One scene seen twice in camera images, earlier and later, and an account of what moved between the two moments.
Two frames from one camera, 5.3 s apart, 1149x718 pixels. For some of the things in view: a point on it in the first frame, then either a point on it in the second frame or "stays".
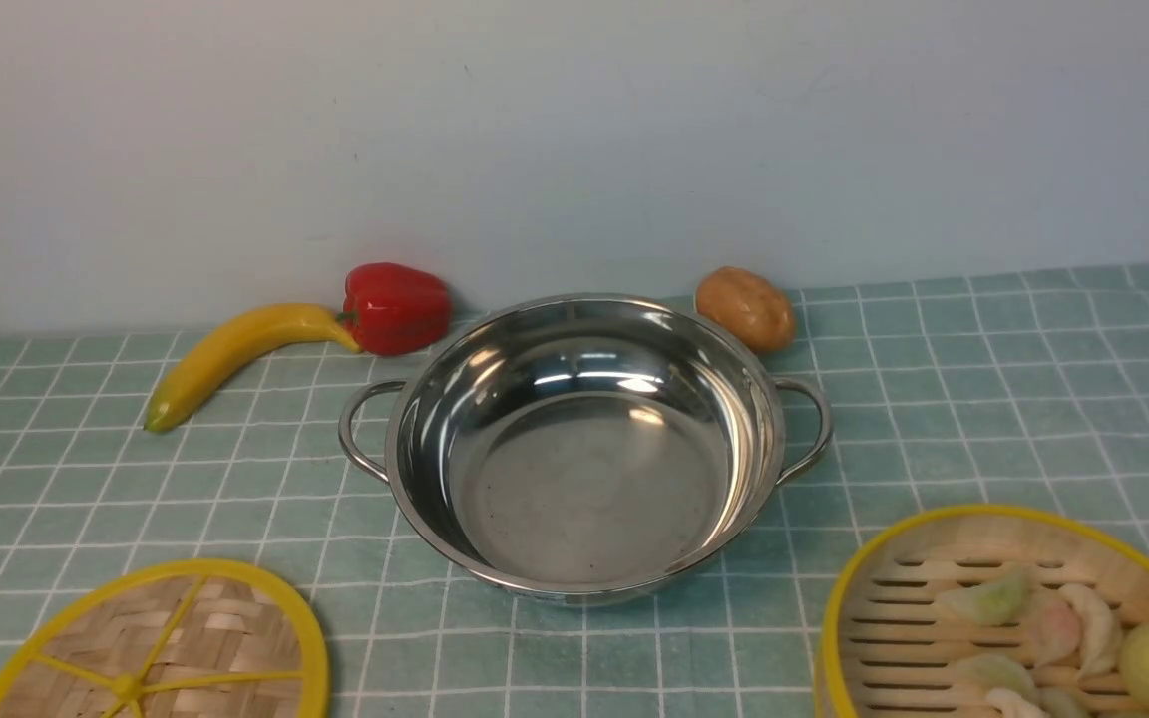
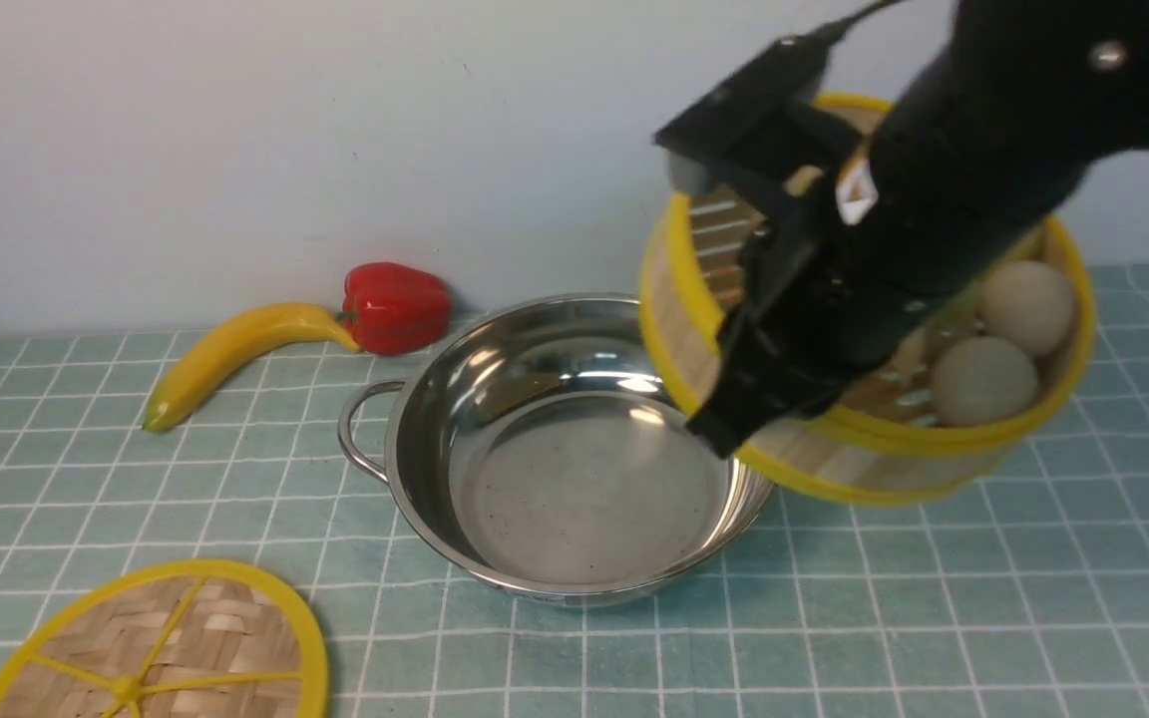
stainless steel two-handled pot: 586,447 stays
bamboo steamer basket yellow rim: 889,650 to 964,402
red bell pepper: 392,309 stays
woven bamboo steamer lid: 201,639 stays
